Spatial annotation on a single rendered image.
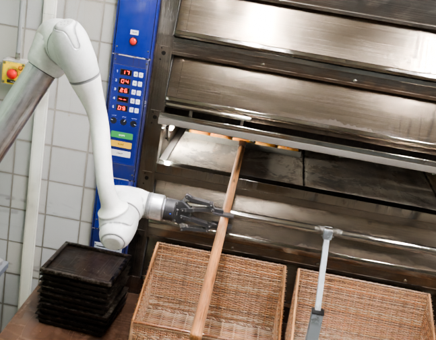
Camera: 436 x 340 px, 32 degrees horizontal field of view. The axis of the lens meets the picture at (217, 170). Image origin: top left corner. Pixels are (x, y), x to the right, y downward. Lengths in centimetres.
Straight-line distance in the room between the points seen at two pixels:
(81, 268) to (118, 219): 63
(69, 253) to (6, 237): 40
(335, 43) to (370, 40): 13
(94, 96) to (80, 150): 80
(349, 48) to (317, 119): 30
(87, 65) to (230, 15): 80
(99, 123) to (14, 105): 28
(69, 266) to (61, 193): 38
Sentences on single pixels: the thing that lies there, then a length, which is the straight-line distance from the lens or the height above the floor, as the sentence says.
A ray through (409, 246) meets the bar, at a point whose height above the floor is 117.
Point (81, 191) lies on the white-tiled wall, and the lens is 322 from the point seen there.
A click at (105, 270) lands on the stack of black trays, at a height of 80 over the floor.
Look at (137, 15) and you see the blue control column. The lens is 298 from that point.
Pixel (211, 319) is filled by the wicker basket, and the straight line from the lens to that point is 321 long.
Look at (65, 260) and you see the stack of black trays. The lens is 306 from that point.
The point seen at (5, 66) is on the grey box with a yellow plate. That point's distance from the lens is 311.
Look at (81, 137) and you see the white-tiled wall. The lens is 315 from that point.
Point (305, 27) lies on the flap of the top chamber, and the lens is 296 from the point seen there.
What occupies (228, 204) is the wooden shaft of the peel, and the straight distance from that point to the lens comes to 268.
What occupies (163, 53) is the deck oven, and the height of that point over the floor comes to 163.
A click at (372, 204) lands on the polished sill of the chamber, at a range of 311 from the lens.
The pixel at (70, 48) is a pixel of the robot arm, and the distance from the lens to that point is 233.
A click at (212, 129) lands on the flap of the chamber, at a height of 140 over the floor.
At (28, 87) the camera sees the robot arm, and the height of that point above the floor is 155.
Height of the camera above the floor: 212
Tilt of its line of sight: 17 degrees down
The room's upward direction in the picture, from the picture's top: 9 degrees clockwise
